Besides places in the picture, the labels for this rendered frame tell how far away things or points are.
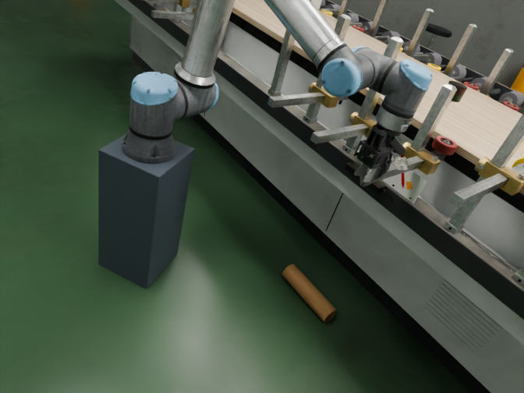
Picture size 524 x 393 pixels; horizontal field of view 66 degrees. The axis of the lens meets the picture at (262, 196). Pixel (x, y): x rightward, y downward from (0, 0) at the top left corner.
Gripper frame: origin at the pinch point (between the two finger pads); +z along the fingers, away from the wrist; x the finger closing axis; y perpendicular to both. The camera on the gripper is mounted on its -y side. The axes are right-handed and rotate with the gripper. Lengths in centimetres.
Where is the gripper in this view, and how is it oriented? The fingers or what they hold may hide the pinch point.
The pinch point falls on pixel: (365, 182)
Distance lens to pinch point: 128.6
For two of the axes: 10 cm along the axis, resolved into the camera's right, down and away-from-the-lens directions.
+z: -2.5, 7.8, 5.7
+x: 5.8, 6.0, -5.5
